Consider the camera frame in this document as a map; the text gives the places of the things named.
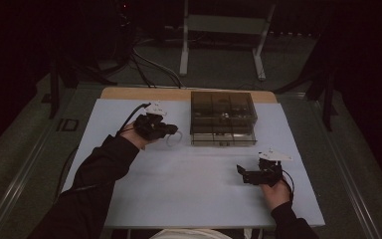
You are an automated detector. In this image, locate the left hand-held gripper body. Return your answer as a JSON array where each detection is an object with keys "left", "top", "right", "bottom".
[{"left": 133, "top": 102, "right": 172, "bottom": 140}]

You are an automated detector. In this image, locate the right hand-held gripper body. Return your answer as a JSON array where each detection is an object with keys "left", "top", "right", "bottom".
[{"left": 245, "top": 147, "right": 293, "bottom": 187}]

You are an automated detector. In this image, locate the white bead bracelet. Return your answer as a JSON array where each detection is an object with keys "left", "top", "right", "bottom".
[{"left": 164, "top": 129, "right": 184, "bottom": 147}]

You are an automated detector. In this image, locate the smoky clear drawer organizer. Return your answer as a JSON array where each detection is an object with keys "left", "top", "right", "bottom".
[{"left": 189, "top": 91, "right": 259, "bottom": 147}]

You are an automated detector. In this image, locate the person's left hand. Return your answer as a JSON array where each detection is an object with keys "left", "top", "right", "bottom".
[{"left": 120, "top": 122, "right": 157, "bottom": 150}]

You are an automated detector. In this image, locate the person's right hand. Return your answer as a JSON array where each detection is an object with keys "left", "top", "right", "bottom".
[{"left": 260, "top": 177, "right": 292, "bottom": 212}]

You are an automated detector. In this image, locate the white table sheet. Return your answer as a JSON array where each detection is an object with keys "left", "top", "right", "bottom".
[{"left": 62, "top": 98, "right": 326, "bottom": 230}]

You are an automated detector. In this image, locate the person's white clothing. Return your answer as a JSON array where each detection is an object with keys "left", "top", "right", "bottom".
[{"left": 148, "top": 228, "right": 234, "bottom": 239}]

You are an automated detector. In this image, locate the black stand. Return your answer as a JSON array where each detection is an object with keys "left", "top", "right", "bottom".
[
  {"left": 48, "top": 56, "right": 81, "bottom": 120},
  {"left": 273, "top": 63, "right": 339, "bottom": 132}
]

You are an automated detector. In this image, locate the dark equipment rack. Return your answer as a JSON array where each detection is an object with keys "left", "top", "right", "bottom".
[{"left": 107, "top": 0, "right": 135, "bottom": 64}]

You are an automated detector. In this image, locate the white metal stand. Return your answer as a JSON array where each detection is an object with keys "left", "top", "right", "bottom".
[{"left": 178, "top": 0, "right": 278, "bottom": 82}]

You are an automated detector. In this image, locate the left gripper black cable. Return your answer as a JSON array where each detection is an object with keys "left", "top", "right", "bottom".
[{"left": 53, "top": 102, "right": 152, "bottom": 203}]

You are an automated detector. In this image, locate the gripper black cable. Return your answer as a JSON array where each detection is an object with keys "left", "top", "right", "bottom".
[
  {"left": 281, "top": 168, "right": 295, "bottom": 203},
  {"left": 53, "top": 102, "right": 152, "bottom": 203}
]

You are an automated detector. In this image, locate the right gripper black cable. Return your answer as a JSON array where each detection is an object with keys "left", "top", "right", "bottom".
[{"left": 281, "top": 168, "right": 295, "bottom": 203}]

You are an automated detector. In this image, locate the black floor cable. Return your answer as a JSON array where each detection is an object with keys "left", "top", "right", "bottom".
[{"left": 128, "top": 53, "right": 157, "bottom": 89}]

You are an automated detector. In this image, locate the white floor cable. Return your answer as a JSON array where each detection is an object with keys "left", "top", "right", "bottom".
[{"left": 132, "top": 48, "right": 183, "bottom": 89}]

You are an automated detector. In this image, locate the metal floor rail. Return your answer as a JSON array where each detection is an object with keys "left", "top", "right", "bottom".
[
  {"left": 312, "top": 99, "right": 382, "bottom": 239},
  {"left": 0, "top": 125, "right": 59, "bottom": 239}
]

